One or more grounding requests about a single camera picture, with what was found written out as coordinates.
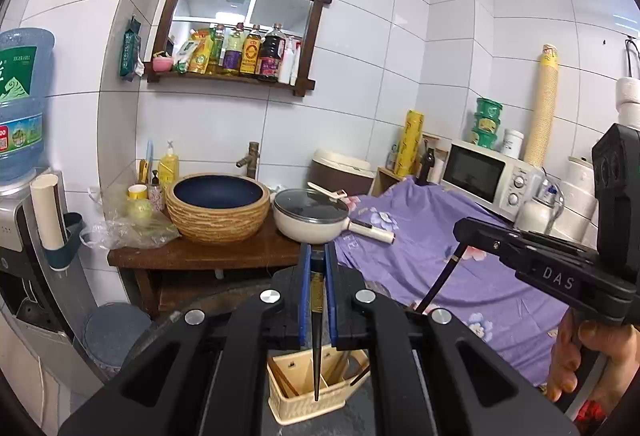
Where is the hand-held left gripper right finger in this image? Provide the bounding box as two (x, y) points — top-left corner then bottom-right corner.
(325, 242), (581, 436)

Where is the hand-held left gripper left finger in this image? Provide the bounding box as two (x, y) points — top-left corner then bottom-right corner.
(57, 243), (314, 436)

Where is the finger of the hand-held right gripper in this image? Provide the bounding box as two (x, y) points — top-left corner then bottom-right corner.
(452, 217), (597, 268)

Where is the brown wooden chopstick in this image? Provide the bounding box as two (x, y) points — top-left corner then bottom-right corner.
(327, 350), (354, 382)
(272, 361), (302, 399)

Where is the cream plastic utensil holder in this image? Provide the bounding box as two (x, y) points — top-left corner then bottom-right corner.
(266, 348), (372, 426)

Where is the person's right hand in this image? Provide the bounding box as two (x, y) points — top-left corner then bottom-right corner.
(546, 309), (640, 418)

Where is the white steel kettle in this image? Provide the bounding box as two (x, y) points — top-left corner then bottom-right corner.
(514, 176), (566, 235)

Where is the cream frying pan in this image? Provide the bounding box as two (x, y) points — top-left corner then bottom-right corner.
(272, 189), (396, 246)

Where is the white microwave oven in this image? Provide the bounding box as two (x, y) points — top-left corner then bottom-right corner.
(440, 139), (534, 222)

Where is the purple floral cloth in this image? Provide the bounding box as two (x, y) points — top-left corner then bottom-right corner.
(332, 176), (601, 388)

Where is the glass pan lid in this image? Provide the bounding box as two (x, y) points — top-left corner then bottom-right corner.
(274, 189), (350, 222)

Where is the brown glass bottle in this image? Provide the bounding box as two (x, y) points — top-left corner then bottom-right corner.
(419, 147), (436, 185)

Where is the white jar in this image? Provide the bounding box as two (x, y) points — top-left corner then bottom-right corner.
(501, 129), (525, 160)

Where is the white rice paddle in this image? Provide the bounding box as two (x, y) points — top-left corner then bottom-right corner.
(306, 181), (349, 201)

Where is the dark wooden washstand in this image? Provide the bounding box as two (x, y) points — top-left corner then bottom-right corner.
(106, 211), (307, 317)

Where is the ribbed brown wash basin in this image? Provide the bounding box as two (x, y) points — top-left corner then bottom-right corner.
(165, 173), (271, 246)

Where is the small wooden box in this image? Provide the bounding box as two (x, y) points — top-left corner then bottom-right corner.
(370, 166), (409, 196)

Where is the yellow wrap roll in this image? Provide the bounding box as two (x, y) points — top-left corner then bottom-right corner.
(397, 110), (426, 177)

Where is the brown white rice cooker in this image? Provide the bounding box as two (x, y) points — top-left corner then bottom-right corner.
(309, 149), (376, 197)

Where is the tall beige paper cup stack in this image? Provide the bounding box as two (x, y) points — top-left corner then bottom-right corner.
(522, 44), (560, 167)

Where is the bronze faucet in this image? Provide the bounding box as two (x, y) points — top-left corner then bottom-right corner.
(236, 142), (261, 180)

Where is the floral pump bottle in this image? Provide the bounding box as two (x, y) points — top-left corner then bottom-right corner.
(148, 170), (166, 212)

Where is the yellow dish soap bottle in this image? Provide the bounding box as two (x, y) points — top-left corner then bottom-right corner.
(157, 141), (180, 197)

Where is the grey blue trash can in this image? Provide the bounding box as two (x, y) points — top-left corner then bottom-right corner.
(82, 302), (154, 372)

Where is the clear plastic bag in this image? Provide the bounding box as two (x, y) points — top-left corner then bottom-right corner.
(80, 189), (181, 251)

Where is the dark wooden mirror shelf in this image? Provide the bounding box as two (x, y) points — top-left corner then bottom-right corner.
(144, 0), (334, 98)

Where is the white plastic bottle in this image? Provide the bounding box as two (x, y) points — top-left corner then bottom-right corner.
(277, 36), (303, 86)

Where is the dark soy sauce bottle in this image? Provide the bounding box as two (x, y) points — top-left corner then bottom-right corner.
(257, 23), (286, 82)

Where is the blue cup holder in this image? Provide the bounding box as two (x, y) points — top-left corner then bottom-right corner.
(42, 212), (85, 273)

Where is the yellow label sauce bottle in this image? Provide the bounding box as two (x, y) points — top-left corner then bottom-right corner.
(240, 24), (264, 78)

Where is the purple label bottle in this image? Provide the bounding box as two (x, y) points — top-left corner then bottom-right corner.
(222, 22), (246, 76)

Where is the green oil bottle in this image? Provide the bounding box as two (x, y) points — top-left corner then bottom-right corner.
(207, 24), (226, 75)

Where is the yellow pouch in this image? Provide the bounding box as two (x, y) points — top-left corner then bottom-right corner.
(187, 29), (214, 75)

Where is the white green pouch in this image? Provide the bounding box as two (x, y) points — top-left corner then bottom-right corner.
(172, 39), (199, 74)

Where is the short white paper cup stack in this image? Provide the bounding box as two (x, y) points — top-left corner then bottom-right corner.
(30, 173), (66, 251)

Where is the grey water dispenser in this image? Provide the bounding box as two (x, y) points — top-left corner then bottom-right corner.
(0, 186), (108, 397)

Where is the green packet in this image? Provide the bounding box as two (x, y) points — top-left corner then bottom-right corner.
(119, 15), (145, 82)

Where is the blue water cooler bottle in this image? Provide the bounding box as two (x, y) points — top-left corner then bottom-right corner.
(0, 27), (56, 185)

